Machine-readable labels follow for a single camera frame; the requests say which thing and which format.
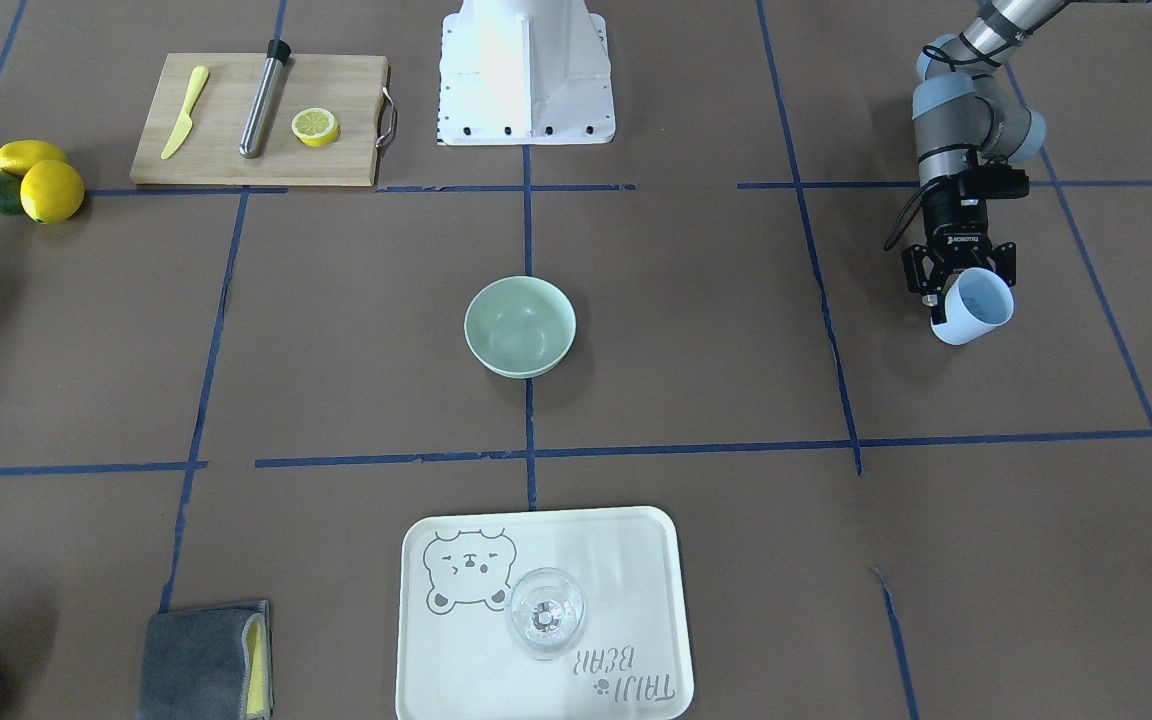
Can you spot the wooden cutting board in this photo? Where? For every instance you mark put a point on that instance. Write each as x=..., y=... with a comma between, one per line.
x=351, y=87

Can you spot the grey folded cloth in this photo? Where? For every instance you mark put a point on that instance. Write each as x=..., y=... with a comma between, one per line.
x=213, y=663

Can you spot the lemon half slice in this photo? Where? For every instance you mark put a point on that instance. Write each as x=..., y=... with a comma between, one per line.
x=315, y=127

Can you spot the green bowl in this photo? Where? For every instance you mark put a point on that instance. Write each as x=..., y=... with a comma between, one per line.
x=520, y=327

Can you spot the yellow lemon far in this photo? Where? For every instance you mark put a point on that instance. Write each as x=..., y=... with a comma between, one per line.
x=18, y=157

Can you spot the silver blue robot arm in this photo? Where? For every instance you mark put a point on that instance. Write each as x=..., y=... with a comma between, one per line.
x=970, y=140

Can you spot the yellow lemon near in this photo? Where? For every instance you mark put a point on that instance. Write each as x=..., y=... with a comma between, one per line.
x=51, y=192

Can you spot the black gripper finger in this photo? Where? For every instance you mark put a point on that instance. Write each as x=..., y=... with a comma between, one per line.
x=1008, y=263
x=933, y=279

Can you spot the light blue plastic cup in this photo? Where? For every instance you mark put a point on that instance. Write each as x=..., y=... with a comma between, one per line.
x=978, y=302

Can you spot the yellow lemon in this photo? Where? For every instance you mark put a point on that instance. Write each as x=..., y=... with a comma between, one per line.
x=18, y=157
x=51, y=192

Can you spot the cream bear tray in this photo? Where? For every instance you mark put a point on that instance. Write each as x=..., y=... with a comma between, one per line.
x=457, y=660

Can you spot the clear wine glass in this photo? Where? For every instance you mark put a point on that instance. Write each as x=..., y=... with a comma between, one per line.
x=547, y=613

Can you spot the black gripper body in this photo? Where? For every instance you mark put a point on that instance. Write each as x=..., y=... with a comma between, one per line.
x=954, y=218

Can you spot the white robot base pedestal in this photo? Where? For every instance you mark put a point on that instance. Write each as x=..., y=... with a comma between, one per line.
x=518, y=73

